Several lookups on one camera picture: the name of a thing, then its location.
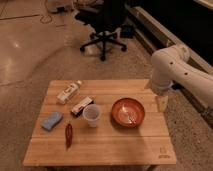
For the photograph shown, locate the white bottle with label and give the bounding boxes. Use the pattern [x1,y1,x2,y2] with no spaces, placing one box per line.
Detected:
[57,80,82,104]

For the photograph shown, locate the black office chair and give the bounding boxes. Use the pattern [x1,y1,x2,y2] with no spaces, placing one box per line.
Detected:
[75,0,127,61]

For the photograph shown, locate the red-brown ceramic bowl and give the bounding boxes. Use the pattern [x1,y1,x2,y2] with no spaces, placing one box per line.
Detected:
[111,98,145,128]

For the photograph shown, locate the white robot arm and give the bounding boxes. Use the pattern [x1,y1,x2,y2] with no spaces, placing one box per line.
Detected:
[150,44,213,109]

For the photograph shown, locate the red chili pepper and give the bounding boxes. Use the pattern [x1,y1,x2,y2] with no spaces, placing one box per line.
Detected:
[65,123,73,149]

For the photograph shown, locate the white ceramic cup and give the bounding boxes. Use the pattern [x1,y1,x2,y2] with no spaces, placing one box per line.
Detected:
[83,104,101,128]

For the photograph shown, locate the blue sponge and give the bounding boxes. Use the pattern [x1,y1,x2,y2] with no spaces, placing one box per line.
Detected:
[41,112,63,131]

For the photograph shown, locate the white and dark box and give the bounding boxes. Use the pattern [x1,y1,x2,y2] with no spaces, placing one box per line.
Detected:
[71,97,94,117]

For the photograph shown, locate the wooden table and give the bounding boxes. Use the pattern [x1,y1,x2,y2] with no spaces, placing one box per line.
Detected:
[23,79,177,167]

